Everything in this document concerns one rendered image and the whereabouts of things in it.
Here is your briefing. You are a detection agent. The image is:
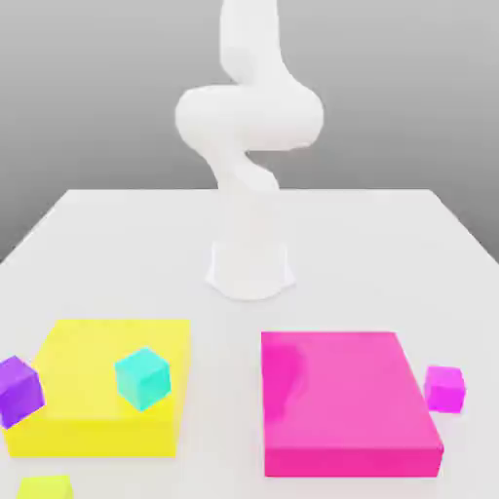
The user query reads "small purple cube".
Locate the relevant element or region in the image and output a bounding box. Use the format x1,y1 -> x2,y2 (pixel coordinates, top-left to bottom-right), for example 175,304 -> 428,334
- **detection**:
0,355 -> 47,431

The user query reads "small magenta cube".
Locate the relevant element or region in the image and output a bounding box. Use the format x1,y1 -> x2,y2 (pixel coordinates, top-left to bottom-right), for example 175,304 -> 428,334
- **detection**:
423,365 -> 467,414

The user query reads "small cyan cube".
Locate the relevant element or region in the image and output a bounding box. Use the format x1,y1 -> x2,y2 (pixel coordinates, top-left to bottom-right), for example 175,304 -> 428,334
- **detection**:
113,346 -> 173,413

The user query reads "small yellow-green cube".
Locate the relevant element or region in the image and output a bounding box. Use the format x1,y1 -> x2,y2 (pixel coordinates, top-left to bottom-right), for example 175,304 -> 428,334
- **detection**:
16,475 -> 74,499

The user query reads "large yellow box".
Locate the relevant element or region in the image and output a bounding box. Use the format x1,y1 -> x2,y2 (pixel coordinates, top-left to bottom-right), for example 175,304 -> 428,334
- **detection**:
2,318 -> 192,458

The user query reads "large pink box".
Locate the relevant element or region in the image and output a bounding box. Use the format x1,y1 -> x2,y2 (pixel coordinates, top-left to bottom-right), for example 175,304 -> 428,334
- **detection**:
260,330 -> 445,479

